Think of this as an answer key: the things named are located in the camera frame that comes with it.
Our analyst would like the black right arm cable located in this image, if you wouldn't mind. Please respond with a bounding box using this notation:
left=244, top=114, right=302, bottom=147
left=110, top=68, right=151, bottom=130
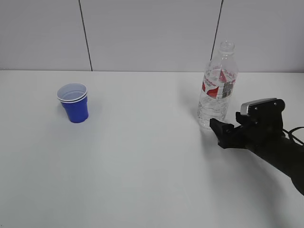
left=282, top=127, right=304, bottom=146

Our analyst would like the blue paper cup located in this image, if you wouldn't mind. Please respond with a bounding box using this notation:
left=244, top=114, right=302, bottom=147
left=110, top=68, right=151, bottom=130
left=57, top=83, right=89, bottom=123

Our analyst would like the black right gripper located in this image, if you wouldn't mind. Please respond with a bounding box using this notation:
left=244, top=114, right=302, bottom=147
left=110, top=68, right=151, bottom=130
left=209, top=112, right=289, bottom=159

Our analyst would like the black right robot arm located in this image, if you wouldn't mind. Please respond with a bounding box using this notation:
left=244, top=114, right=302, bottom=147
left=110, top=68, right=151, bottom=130
left=209, top=112, right=304, bottom=194

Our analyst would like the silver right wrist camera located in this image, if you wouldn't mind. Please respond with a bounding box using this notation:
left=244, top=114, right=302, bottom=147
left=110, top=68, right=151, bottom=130
left=240, top=98, right=285, bottom=131

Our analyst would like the clear Wahaha water bottle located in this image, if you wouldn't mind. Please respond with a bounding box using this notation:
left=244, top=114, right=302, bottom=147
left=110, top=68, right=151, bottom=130
left=197, top=41, right=238, bottom=129

